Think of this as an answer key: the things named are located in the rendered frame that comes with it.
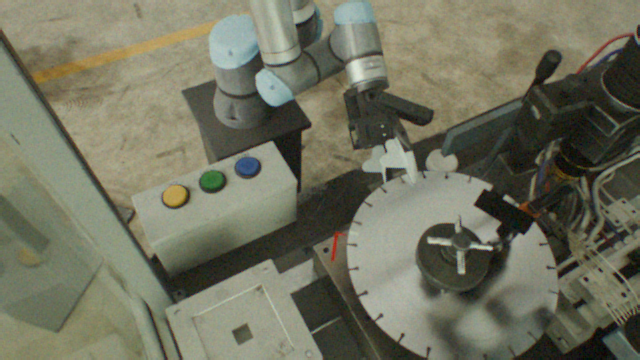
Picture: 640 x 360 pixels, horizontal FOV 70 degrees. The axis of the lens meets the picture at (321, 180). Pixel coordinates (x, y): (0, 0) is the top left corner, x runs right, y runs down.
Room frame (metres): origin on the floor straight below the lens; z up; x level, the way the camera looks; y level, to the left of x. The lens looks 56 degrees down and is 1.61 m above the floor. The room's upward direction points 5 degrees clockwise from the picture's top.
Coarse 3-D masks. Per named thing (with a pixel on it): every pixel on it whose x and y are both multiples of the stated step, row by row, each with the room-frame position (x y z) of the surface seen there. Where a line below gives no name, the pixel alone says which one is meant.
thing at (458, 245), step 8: (456, 216) 0.36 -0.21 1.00; (456, 224) 0.35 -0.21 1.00; (456, 232) 0.33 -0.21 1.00; (432, 240) 0.32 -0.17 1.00; (440, 240) 0.32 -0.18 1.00; (448, 240) 0.32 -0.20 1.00; (456, 240) 0.32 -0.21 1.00; (464, 240) 0.32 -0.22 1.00; (448, 248) 0.31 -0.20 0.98; (456, 248) 0.31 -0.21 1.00; (464, 248) 0.31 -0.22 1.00; (480, 248) 0.31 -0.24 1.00; (488, 248) 0.31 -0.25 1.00; (456, 256) 0.30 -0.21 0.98; (464, 264) 0.28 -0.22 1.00; (464, 272) 0.27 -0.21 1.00
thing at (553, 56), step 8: (544, 56) 0.41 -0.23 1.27; (552, 56) 0.41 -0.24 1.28; (560, 56) 0.41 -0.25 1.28; (544, 64) 0.41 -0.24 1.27; (552, 64) 0.40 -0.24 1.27; (536, 72) 0.41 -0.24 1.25; (544, 72) 0.40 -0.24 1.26; (552, 72) 0.40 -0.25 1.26; (536, 80) 0.41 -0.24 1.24; (544, 80) 0.41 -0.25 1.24; (528, 88) 0.41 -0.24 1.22
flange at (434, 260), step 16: (448, 224) 0.37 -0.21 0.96; (480, 240) 0.34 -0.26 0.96; (432, 256) 0.31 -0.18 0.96; (448, 256) 0.30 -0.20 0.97; (464, 256) 0.31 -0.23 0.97; (480, 256) 0.32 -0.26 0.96; (432, 272) 0.28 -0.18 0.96; (448, 272) 0.29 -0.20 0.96; (480, 272) 0.29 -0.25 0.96; (448, 288) 0.26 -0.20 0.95; (464, 288) 0.26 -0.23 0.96
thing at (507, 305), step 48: (432, 192) 0.44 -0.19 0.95; (480, 192) 0.44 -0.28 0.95; (384, 240) 0.34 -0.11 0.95; (528, 240) 0.36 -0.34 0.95; (384, 288) 0.26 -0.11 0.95; (432, 288) 0.26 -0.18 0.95; (480, 288) 0.27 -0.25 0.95; (528, 288) 0.27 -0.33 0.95; (432, 336) 0.19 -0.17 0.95; (480, 336) 0.20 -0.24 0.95; (528, 336) 0.20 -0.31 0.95
